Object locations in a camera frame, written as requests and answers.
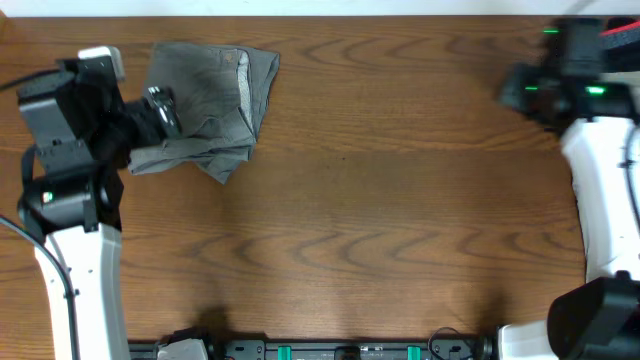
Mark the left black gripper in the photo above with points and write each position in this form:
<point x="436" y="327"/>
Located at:
<point x="138" y="115"/>

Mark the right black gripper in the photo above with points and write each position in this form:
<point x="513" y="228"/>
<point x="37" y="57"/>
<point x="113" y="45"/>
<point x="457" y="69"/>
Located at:
<point x="513" y="91"/>

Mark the grey shorts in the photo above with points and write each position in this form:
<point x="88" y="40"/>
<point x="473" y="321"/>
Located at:
<point x="221" y="94"/>

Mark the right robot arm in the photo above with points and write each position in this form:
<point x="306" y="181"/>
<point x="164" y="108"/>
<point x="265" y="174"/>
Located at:
<point x="586" y="90"/>

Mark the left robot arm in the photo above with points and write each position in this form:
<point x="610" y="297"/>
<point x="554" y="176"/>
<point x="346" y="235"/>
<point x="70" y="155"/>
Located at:
<point x="74" y="219"/>

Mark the dark garment red trim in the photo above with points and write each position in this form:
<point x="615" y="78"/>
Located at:
<point x="621" y="45"/>

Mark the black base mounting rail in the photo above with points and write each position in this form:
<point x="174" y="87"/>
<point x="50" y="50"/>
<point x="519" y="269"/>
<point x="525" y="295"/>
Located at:
<point x="445" y="343"/>

